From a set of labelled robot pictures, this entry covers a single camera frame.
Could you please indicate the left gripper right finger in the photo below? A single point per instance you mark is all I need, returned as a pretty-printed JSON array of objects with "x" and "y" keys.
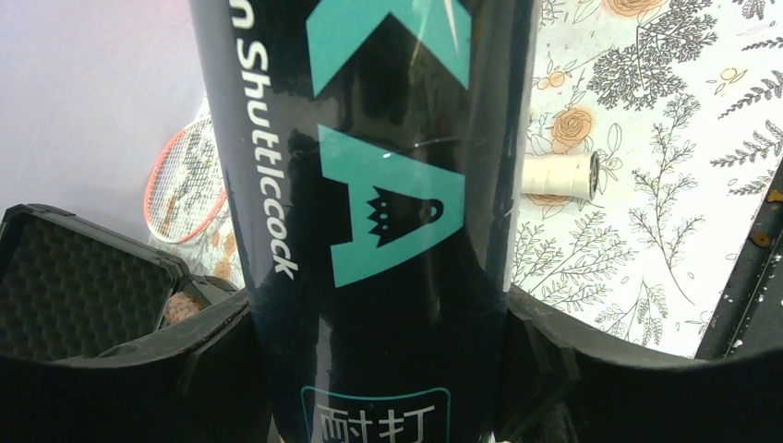
[{"x": 565, "y": 381}]

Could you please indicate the black shuttlecock tube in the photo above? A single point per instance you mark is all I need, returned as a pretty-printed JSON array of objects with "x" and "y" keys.
[{"x": 370, "y": 157}]

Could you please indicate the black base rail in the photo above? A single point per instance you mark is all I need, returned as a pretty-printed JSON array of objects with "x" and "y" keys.
[{"x": 748, "y": 316}]

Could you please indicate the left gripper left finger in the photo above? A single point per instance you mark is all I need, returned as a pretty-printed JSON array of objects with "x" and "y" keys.
[{"x": 199, "y": 380}]

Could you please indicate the left pink badminton racket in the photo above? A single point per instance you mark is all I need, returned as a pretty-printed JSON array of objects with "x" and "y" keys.
[{"x": 185, "y": 190}]

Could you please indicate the black poker chip case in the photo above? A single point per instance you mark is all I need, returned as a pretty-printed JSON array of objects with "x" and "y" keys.
[{"x": 72, "y": 288}]

